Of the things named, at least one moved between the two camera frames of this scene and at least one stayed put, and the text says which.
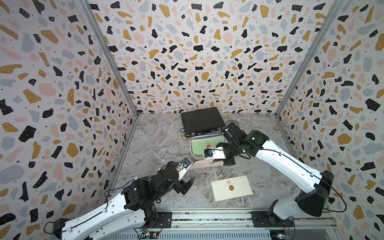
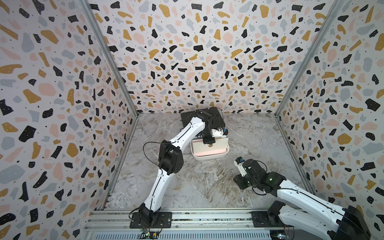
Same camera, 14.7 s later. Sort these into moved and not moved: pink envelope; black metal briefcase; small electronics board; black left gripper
Moved: pink envelope; black left gripper
Not moved: black metal briefcase; small electronics board
